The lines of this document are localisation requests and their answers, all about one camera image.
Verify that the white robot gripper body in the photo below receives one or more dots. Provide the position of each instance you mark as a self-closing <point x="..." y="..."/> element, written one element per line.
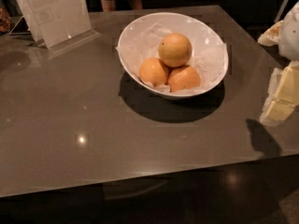
<point x="290" y="36"/>

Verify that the clear acrylic sign holder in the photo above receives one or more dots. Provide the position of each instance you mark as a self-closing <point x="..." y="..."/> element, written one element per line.
<point x="57" y="24"/>

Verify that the orange fruit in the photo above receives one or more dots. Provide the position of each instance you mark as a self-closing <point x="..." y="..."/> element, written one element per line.
<point x="183" y="78"/>
<point x="175" y="50"/>
<point x="154" y="71"/>

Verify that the white paper bowl liner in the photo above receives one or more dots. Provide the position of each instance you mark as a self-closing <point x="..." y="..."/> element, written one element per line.
<point x="210" y="59"/>

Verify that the white ceramic bowl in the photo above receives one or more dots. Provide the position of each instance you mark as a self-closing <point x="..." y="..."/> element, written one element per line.
<point x="140" y="31"/>

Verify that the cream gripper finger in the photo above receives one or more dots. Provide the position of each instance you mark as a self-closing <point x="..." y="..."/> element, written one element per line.
<point x="270" y="36"/>
<point x="283" y="95"/>

